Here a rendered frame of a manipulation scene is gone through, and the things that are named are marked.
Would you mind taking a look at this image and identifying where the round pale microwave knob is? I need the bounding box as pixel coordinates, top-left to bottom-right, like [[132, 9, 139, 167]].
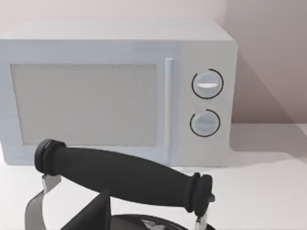
[[195, 72, 221, 96], [193, 112, 217, 135]]

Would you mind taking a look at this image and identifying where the pale microwave oven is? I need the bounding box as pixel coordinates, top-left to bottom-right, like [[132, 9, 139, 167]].
[[0, 19, 239, 168]]

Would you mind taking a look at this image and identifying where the pale microwave door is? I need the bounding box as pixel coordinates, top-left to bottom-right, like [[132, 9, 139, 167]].
[[0, 45, 181, 166]]

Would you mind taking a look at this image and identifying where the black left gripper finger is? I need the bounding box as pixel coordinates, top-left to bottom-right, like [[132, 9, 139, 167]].
[[59, 189, 112, 230]]

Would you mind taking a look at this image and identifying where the pale microwave door handle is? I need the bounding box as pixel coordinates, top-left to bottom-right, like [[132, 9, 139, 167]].
[[164, 57, 174, 162]]

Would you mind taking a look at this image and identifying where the metal kettle with black handle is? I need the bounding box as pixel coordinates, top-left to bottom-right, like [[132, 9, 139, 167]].
[[24, 138, 216, 230]]

